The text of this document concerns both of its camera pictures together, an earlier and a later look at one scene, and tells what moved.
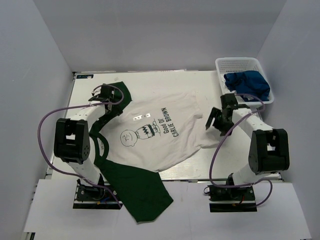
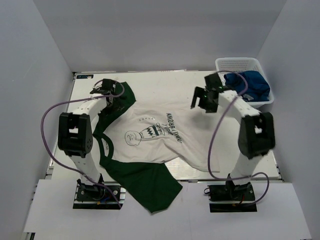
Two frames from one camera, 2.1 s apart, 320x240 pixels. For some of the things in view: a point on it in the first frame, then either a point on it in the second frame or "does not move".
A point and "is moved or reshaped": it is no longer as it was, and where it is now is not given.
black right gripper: x=214 y=112 → x=198 y=92
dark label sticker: x=84 y=76 does not move
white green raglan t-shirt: x=136 y=139 is moved or reshaped
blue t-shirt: x=250 y=85 does not move
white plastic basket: x=227 y=65 does not move
